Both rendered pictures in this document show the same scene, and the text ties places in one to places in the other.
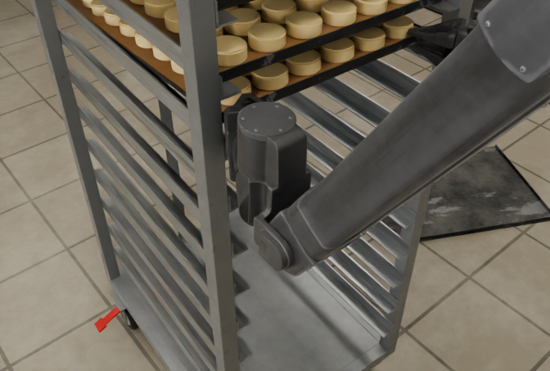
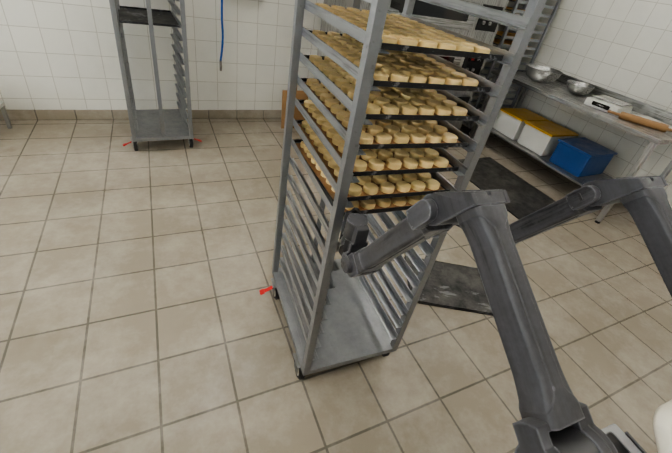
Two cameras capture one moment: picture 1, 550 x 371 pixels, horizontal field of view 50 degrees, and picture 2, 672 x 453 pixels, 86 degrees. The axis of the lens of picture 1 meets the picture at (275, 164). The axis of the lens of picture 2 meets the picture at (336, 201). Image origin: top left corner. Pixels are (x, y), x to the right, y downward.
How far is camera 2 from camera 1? 0.40 m
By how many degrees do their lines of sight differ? 10
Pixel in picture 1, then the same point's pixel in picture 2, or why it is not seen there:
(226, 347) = (317, 310)
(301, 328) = (354, 324)
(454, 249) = (446, 314)
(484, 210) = (469, 300)
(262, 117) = (356, 218)
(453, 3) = not seen: hidden behind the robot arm
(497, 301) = (459, 348)
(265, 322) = (338, 315)
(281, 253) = (348, 267)
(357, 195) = (376, 252)
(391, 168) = (386, 245)
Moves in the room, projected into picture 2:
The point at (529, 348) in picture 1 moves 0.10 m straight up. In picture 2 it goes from (467, 376) to (475, 365)
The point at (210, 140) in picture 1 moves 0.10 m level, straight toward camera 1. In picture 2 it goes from (337, 221) to (332, 241)
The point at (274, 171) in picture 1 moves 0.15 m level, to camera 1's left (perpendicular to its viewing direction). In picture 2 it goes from (354, 238) to (301, 222)
